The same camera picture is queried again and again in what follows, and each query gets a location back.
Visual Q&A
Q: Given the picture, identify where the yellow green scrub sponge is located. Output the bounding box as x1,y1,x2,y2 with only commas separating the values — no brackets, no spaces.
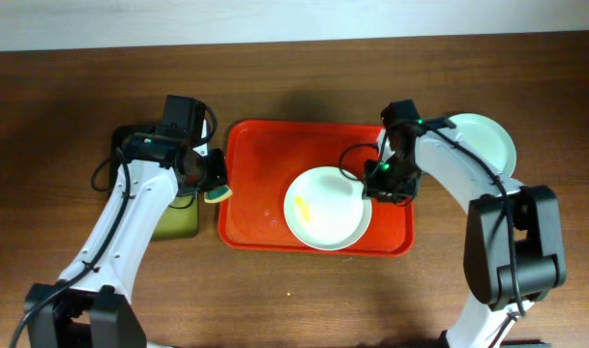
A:
204,185,233,204

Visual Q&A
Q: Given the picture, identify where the cream white plate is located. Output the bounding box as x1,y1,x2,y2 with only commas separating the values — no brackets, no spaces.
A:
283,166,372,251

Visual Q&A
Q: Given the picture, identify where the mint green plate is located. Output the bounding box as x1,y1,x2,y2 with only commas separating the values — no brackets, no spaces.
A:
449,113,516,177

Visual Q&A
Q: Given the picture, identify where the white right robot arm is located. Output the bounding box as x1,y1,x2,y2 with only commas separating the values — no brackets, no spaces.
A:
363,100,567,347

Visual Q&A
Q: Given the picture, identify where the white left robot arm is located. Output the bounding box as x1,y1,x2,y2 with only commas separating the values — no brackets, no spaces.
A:
10,133,226,348

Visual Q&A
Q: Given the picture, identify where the black tray with yellow liquid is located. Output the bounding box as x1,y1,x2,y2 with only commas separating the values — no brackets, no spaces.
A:
111,124,199,242

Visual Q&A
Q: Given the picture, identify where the red plastic tray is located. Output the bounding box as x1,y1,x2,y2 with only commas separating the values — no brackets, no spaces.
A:
217,119,416,257

